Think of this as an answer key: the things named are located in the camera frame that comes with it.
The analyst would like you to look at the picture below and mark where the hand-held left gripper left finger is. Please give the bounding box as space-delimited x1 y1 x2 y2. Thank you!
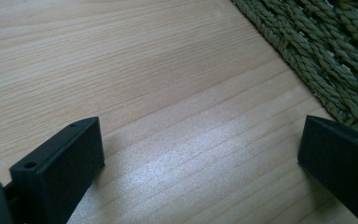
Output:
8 116 106 224

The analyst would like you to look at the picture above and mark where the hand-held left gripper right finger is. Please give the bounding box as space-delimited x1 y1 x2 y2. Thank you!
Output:
297 114 358 224

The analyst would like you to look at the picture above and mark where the green woven basket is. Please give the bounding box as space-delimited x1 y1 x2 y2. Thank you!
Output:
231 0 358 141

